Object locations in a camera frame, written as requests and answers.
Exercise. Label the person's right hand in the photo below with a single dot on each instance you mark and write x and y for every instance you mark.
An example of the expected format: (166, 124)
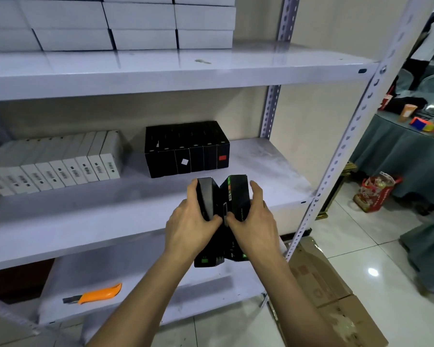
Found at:
(256, 227)

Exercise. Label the person's left hand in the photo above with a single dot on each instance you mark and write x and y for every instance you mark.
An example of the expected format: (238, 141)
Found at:
(188, 231)

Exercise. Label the slim black green-label box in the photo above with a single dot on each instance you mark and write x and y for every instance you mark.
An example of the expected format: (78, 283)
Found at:
(237, 191)
(208, 195)

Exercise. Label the white metal shelving rack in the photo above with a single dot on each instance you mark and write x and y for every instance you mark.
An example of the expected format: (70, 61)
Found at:
(130, 198)

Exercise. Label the tidy line of black boxes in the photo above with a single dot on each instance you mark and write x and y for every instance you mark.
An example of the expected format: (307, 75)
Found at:
(184, 148)

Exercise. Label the large brown cardboard box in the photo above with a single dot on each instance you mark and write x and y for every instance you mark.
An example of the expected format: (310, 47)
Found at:
(325, 292)

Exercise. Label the orange utility knife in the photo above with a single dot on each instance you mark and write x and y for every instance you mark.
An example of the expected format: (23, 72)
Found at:
(98, 293)

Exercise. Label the row of slim white boxes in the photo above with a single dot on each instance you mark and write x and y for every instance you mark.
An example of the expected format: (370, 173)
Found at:
(51, 166)

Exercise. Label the tidy row of white boxes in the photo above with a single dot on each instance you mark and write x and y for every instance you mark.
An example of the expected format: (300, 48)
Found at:
(108, 21)

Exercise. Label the person's left forearm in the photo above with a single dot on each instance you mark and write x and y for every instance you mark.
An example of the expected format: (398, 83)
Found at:
(141, 303)

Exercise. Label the person's right forearm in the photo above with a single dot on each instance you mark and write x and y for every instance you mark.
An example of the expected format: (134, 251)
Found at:
(293, 307)

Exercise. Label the black and gold object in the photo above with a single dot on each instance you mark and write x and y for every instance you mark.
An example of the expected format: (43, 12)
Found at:
(341, 191)

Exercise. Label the red printed bag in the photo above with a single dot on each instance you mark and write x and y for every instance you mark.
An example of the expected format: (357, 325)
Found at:
(374, 193)

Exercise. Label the green cloth covered table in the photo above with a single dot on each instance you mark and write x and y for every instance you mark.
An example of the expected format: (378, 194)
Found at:
(397, 151)

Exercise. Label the teal fabric chair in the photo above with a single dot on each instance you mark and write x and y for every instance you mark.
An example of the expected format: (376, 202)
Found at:
(428, 249)

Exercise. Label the black bag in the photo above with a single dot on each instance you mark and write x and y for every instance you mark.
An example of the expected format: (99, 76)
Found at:
(404, 104)

